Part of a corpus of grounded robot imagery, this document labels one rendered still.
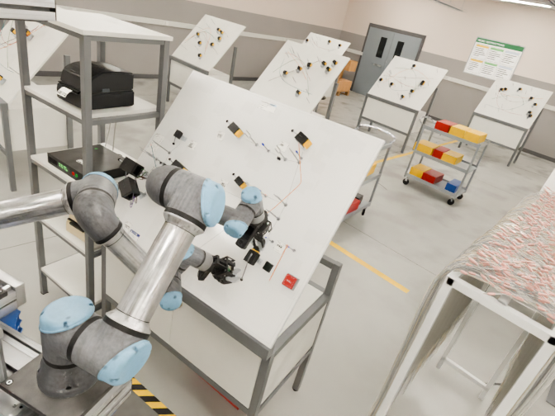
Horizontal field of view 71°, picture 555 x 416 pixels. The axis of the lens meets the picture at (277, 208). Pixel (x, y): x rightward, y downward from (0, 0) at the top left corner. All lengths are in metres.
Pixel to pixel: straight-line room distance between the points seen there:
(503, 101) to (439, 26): 3.70
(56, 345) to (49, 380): 0.13
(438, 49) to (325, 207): 11.53
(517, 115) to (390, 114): 3.03
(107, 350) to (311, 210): 1.06
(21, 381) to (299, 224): 1.12
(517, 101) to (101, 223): 9.67
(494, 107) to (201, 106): 8.67
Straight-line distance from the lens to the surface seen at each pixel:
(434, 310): 1.52
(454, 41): 12.93
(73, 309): 1.07
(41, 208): 1.40
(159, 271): 0.99
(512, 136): 10.04
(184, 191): 1.01
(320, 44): 10.14
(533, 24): 12.46
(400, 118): 8.29
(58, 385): 1.17
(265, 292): 1.73
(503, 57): 12.49
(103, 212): 1.25
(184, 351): 2.22
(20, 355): 1.44
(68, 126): 4.51
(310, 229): 1.72
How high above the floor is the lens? 2.12
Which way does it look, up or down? 27 degrees down
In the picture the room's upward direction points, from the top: 13 degrees clockwise
